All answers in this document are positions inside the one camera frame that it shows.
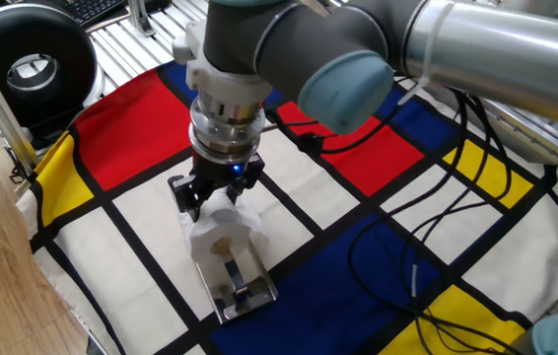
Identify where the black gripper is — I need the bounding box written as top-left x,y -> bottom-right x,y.
167,150 -> 266,223

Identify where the white toilet paper roll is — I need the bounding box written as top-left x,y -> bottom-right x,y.
179,187 -> 270,270

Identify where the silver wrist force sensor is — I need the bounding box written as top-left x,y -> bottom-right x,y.
188,91 -> 266,164

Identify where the colour block grid tablecloth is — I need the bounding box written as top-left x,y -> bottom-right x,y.
15,58 -> 558,355

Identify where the small aluminium upright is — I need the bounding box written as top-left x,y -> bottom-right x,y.
127,0 -> 157,38

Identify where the black computer keyboard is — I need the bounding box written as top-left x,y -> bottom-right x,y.
59,0 -> 128,29

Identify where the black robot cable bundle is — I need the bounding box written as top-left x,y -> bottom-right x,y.
261,73 -> 531,355

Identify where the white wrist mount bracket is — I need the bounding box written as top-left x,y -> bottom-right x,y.
172,19 -> 274,106

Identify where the cable with silver connector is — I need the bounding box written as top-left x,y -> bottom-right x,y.
396,88 -> 512,355

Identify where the aluminium table edge rail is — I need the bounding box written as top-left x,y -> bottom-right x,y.
480,98 -> 558,179

